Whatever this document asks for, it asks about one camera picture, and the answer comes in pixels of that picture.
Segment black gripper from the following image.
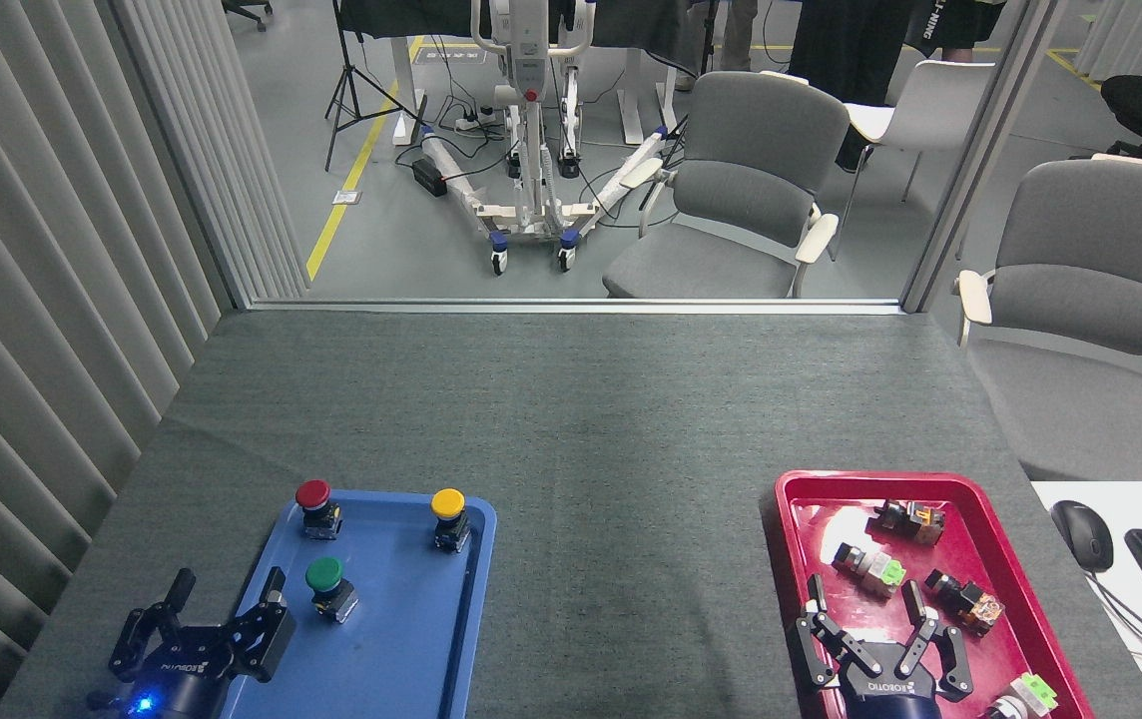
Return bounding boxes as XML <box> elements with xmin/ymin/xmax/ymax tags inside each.
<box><xmin>795</xmin><ymin>573</ymin><xmax>977</xmax><ymax>719</ymax></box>
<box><xmin>87</xmin><ymin>566</ymin><xmax>298</xmax><ymax>719</ymax></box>

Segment green push button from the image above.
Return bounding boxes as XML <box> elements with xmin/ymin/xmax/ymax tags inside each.
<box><xmin>305</xmin><ymin>556</ymin><xmax>360</xmax><ymax>624</ymax></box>

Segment red push button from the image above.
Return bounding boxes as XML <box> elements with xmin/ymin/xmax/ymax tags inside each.
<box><xmin>294</xmin><ymin>479</ymin><xmax>344</xmax><ymax>541</ymax></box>

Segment yellow push button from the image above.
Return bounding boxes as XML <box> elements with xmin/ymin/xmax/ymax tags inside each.
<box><xmin>430</xmin><ymin>488</ymin><xmax>472</xmax><ymax>553</ymax></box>

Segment red plastic tray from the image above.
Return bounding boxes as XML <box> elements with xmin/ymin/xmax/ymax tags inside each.
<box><xmin>774</xmin><ymin>470</ymin><xmax>1096</xmax><ymax>719</ymax></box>

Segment blue plastic tray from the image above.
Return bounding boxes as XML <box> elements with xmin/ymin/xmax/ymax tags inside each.
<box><xmin>194</xmin><ymin>488</ymin><xmax>498</xmax><ymax>719</ymax></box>

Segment black computer mouse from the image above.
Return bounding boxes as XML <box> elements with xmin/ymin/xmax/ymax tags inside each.
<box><xmin>1050</xmin><ymin>499</ymin><xmax>1115</xmax><ymax>573</ymax></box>

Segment grey chair with cream armrests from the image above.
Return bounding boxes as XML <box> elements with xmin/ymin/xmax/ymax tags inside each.
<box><xmin>602</xmin><ymin>70</ymin><xmax>852</xmax><ymax>299</ymax></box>
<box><xmin>952</xmin><ymin>155</ymin><xmax>1142</xmax><ymax>482</ymax></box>

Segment white plastic chair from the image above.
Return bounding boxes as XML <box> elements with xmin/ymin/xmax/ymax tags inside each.
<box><xmin>828</xmin><ymin>60</ymin><xmax>996</xmax><ymax>263</ymax></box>

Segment black tripod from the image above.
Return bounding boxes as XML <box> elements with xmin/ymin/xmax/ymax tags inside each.
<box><xmin>323</xmin><ymin>0</ymin><xmax>427</xmax><ymax>173</ymax></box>

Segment person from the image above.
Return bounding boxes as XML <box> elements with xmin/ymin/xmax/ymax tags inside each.
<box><xmin>905</xmin><ymin>0</ymin><xmax>1008</xmax><ymax>64</ymax></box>
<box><xmin>676</xmin><ymin>0</ymin><xmax>761</xmax><ymax>92</ymax></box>
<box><xmin>789</xmin><ymin>0</ymin><xmax>916</xmax><ymax>173</ymax></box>

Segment white wheeled stand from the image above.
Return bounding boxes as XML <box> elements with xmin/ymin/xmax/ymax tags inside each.
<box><xmin>419</xmin><ymin>0</ymin><xmax>670</xmax><ymax>276</ymax></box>

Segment white green switch module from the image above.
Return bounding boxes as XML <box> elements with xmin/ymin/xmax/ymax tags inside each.
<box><xmin>980</xmin><ymin>673</ymin><xmax>1059</xmax><ymax>719</ymax></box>
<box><xmin>833</xmin><ymin>542</ymin><xmax>906</xmax><ymax>598</ymax></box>

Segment black orange switch module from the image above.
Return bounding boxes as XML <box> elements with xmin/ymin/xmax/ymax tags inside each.
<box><xmin>868</xmin><ymin>499</ymin><xmax>946</xmax><ymax>547</ymax></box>
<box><xmin>924</xmin><ymin>569</ymin><xmax>1006</xmax><ymax>637</ymax></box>

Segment silver frame rail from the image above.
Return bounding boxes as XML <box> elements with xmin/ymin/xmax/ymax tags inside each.
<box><xmin>247</xmin><ymin>298</ymin><xmax>906</xmax><ymax>317</ymax></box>

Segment silver frame post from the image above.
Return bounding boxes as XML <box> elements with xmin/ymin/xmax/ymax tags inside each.
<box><xmin>900</xmin><ymin>0</ymin><xmax>1066</xmax><ymax>314</ymax></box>

